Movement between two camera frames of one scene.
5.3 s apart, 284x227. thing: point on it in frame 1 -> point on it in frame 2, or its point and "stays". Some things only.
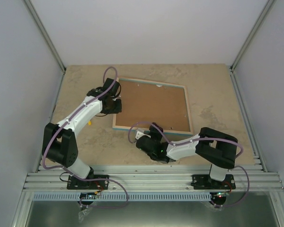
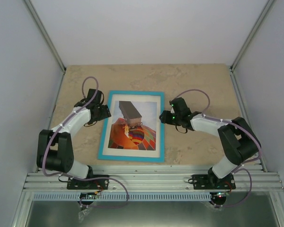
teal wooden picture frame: x=145 y=102 -> x=136 y=159
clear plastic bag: x=83 y=213 stays
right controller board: x=220 y=194 stays
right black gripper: x=153 y=132 -> x=166 y=119
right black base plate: x=205 y=182 stays
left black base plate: x=75 y=183 stays
